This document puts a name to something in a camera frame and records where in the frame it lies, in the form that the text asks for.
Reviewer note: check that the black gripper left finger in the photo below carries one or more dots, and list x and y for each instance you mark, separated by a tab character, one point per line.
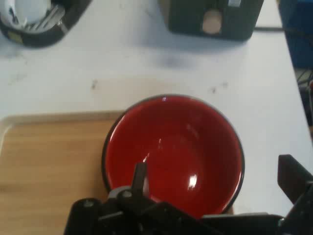
127	215

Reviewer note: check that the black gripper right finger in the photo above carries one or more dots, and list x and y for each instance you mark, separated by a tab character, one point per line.
297	186

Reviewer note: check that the wooden toaster lever knob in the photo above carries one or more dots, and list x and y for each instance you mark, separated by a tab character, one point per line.
212	22

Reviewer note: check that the dark metal stand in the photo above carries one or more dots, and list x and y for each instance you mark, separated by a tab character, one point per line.
306	102

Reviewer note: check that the red bowl with black rim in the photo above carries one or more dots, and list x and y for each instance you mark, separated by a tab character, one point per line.
181	147

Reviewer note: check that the light wooden tray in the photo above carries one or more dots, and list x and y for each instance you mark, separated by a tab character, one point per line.
49	159

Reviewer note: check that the blue box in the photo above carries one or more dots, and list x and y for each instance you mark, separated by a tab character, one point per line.
298	31

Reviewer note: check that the dark green toaster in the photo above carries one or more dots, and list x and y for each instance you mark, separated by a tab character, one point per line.
237	19

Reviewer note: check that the black coffee machine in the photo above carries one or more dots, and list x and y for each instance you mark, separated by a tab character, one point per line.
73	14

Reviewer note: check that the white mug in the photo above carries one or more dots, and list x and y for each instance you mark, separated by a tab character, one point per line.
29	9

